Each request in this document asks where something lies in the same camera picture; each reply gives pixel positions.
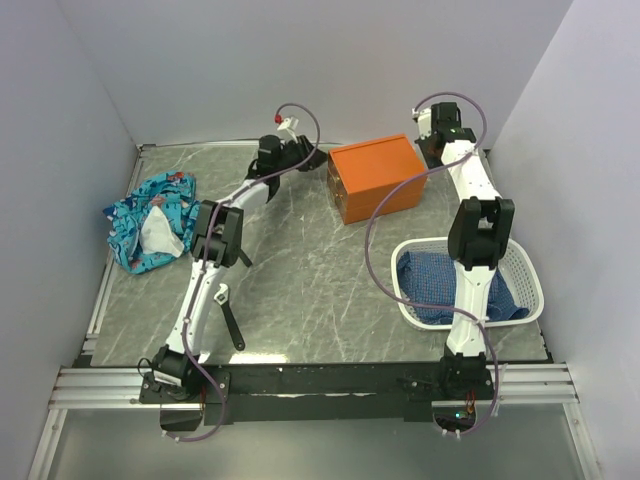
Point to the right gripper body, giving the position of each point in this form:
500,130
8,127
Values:
430,156

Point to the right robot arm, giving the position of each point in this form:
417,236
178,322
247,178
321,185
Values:
476,242

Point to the aluminium rail frame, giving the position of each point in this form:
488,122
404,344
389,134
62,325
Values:
308,298

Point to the orange drawer cabinet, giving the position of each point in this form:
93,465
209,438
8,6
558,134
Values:
359,176

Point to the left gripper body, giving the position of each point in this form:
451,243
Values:
294,155

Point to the black base crossbar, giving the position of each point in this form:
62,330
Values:
252,392

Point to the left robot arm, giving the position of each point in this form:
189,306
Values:
216,246

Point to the black handled hammer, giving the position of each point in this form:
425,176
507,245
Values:
245,258

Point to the blue checked cloth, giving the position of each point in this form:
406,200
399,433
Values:
430,278

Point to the black adjustable wrench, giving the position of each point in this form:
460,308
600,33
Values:
222,298

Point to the white plastic basket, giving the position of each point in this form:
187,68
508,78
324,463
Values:
516,268

